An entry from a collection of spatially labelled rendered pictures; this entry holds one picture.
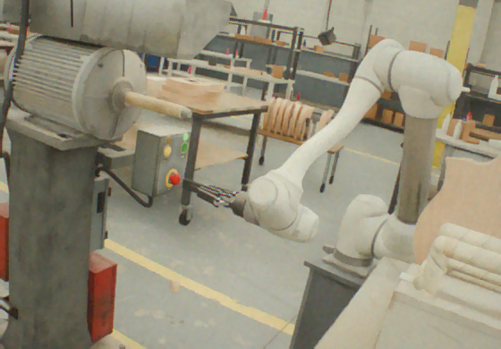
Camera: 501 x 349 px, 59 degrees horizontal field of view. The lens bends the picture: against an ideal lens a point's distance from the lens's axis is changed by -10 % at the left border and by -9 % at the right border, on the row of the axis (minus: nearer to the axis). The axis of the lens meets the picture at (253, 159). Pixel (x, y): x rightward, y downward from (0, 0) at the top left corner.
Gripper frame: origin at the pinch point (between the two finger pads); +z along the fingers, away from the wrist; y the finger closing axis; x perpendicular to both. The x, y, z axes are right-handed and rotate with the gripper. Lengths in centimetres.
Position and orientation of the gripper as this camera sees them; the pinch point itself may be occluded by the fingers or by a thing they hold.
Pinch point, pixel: (192, 186)
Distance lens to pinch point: 152.0
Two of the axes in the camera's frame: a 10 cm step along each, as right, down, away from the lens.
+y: 4.7, -1.4, 8.7
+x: 1.8, -9.5, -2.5
